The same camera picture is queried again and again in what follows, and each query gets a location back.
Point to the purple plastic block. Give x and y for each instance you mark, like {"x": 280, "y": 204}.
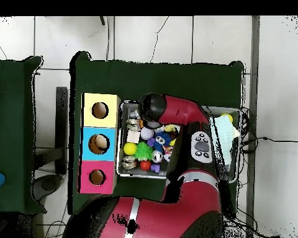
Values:
{"x": 155, "y": 167}
{"x": 151, "y": 141}

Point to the mint green waffle cloth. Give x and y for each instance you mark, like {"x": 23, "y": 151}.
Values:
{"x": 226, "y": 133}

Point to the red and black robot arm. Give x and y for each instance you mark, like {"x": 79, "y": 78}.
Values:
{"x": 188, "y": 210}

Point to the wooden box with three holes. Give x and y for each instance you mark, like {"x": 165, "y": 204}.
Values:
{"x": 109, "y": 119}

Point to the white baseball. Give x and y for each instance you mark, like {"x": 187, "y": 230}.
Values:
{"x": 147, "y": 133}

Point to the blue spiky toy with eyes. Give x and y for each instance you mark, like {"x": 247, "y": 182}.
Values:
{"x": 161, "y": 140}

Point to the plain wooden block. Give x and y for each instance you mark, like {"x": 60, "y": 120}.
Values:
{"x": 133, "y": 136}

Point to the crushed drink can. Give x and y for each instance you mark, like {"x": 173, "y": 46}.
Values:
{"x": 133, "y": 124}

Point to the green spiky ball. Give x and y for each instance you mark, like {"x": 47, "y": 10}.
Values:
{"x": 144, "y": 151}

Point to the yellow plastic ball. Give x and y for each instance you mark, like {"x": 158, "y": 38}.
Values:
{"x": 130, "y": 148}

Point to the dark green table cloth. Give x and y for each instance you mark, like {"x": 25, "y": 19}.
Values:
{"x": 164, "y": 79}
{"x": 10, "y": 124}

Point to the black upright panel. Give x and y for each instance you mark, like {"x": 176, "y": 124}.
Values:
{"x": 61, "y": 111}

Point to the dark grey floor base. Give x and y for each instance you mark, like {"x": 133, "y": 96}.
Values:
{"x": 48, "y": 184}

